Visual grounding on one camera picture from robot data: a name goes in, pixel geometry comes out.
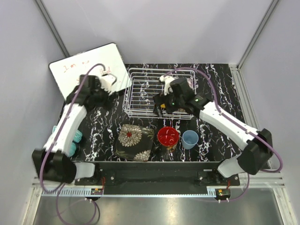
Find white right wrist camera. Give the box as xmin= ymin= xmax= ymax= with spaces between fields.
xmin=159 ymin=75 xmax=175 ymax=96

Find red bowl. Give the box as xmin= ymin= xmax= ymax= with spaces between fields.
xmin=157 ymin=127 xmax=180 ymax=153

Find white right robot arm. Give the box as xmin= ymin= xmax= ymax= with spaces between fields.
xmin=153 ymin=75 xmax=273 ymax=186

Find black floral square plate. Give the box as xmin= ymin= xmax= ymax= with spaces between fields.
xmin=114 ymin=124 xmax=155 ymax=162

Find white wire dish rack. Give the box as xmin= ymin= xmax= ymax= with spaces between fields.
xmin=122 ymin=68 xmax=196 ymax=120

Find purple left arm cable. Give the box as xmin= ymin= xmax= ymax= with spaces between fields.
xmin=38 ymin=63 xmax=106 ymax=223

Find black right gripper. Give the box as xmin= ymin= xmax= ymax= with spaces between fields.
xmin=153 ymin=90 xmax=184 ymax=118

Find teal cat ear headphones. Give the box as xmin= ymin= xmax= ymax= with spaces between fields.
xmin=51 ymin=130 xmax=83 ymax=157

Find light blue plastic cup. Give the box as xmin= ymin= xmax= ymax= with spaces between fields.
xmin=181 ymin=130 xmax=199 ymax=150

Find black marble mat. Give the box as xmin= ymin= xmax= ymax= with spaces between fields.
xmin=48 ymin=63 xmax=256 ymax=162

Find white whiteboard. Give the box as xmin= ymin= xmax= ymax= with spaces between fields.
xmin=49 ymin=43 xmax=131 ymax=98

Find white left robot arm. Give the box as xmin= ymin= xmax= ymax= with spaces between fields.
xmin=32 ymin=74 xmax=117 ymax=186

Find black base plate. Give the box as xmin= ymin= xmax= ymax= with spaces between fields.
xmin=75 ymin=162 xmax=240 ymax=195

